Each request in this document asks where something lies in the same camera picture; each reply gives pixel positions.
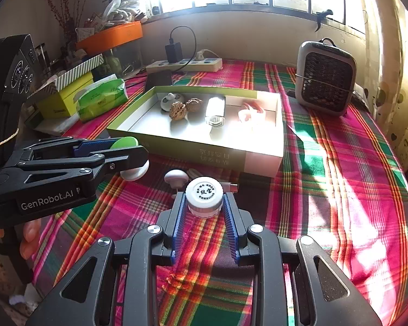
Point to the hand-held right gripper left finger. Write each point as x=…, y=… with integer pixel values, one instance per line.
x=178, y=224

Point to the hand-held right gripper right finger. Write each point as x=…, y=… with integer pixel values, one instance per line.
x=231, y=227

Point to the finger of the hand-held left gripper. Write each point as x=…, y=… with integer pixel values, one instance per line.
x=88, y=145
x=54, y=171

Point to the green and white round device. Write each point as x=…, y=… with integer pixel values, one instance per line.
x=124, y=142

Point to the small white jar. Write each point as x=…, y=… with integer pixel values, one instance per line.
x=204, y=197

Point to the white cardboard box green sides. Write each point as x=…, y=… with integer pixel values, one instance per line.
x=197, y=139

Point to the brown walnut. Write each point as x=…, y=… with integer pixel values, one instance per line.
x=177, y=110
x=193, y=104

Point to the pink plastic clip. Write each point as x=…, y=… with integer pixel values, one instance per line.
x=250, y=113

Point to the person's left hand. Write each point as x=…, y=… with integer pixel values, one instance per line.
x=30, y=241

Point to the green tissue pack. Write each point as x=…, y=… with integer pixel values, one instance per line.
x=102, y=98

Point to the yellow cardboard box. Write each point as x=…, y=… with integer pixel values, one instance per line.
x=68, y=96

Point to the striped box lid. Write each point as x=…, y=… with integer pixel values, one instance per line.
x=71, y=71

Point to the black smartphone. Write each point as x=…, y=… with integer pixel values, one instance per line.
x=159, y=78

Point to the plaid tablecloth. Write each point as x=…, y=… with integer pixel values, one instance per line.
x=326, y=176

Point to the orange box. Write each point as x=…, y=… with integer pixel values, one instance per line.
x=112, y=35

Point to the dried flower branches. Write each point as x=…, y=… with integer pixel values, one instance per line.
x=59, y=10

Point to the black charger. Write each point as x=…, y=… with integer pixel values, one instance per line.
x=173, y=52

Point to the pile of plastic bags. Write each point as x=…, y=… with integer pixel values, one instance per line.
x=120, y=6

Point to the white power strip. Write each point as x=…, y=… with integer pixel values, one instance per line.
x=207, y=64

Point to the white plug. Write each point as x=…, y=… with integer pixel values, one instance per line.
x=201, y=54

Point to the small desk heater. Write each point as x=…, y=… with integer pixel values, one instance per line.
x=324, y=78

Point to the heart print curtain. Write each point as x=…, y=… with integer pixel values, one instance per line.
x=387, y=74

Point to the black window clip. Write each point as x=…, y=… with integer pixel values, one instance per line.
x=323, y=15

